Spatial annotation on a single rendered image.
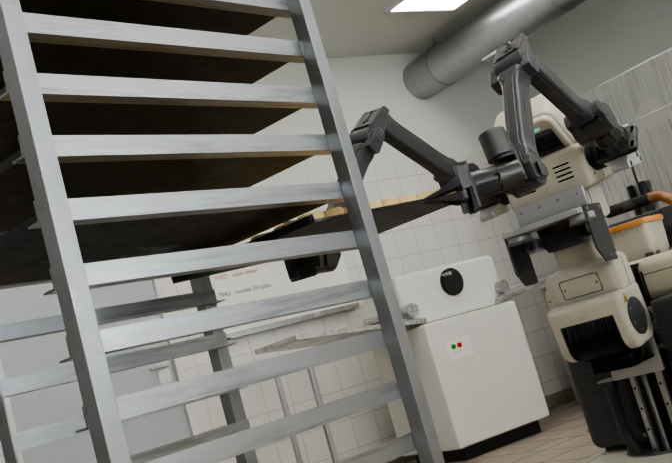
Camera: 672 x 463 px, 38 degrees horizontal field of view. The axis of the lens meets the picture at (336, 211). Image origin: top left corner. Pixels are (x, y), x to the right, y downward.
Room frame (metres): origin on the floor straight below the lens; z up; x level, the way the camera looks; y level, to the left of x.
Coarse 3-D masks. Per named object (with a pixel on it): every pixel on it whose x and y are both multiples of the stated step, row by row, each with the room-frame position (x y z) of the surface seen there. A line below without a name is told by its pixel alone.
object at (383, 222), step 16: (384, 208) 1.79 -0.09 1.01; (400, 208) 1.88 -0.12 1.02; (416, 208) 1.99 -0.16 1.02; (432, 208) 2.11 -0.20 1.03; (288, 224) 1.67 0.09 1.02; (304, 224) 1.65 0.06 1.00; (320, 224) 1.70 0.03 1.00; (336, 224) 1.79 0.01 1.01; (384, 224) 2.11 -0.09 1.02; (400, 224) 2.25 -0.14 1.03; (256, 240) 1.73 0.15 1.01; (208, 272) 1.90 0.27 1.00
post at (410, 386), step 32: (288, 0) 1.69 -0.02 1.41; (320, 64) 1.68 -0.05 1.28; (320, 96) 1.68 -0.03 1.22; (352, 160) 1.68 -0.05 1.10; (352, 192) 1.68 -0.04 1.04; (352, 224) 1.69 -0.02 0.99; (384, 256) 1.69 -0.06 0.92; (384, 288) 1.67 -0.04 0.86; (384, 320) 1.68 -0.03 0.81; (416, 384) 1.68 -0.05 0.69; (416, 416) 1.68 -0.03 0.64; (416, 448) 1.69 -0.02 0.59
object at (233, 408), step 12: (192, 288) 1.98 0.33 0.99; (204, 288) 1.97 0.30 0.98; (216, 360) 1.97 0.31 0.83; (228, 360) 1.98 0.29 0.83; (228, 396) 1.96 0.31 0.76; (240, 396) 1.98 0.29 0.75; (228, 408) 1.97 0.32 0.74; (240, 408) 1.97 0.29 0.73; (228, 420) 1.97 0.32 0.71; (240, 420) 1.97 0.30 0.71; (240, 456) 1.97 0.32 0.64; (252, 456) 1.97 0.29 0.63
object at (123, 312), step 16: (128, 304) 1.81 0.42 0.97; (144, 304) 1.84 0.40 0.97; (160, 304) 1.87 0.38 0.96; (176, 304) 1.90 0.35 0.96; (192, 304) 1.93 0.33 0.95; (208, 304) 1.95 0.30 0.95; (32, 320) 1.66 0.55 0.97; (48, 320) 1.68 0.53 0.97; (112, 320) 1.75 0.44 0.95; (0, 336) 1.61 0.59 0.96; (16, 336) 1.60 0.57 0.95; (32, 336) 1.64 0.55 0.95
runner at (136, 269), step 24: (288, 240) 1.56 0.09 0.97; (312, 240) 1.61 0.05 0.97; (336, 240) 1.65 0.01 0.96; (96, 264) 1.27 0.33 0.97; (120, 264) 1.30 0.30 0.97; (144, 264) 1.33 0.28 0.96; (168, 264) 1.37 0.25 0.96; (192, 264) 1.40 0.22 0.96; (216, 264) 1.44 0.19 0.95; (240, 264) 1.48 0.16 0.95
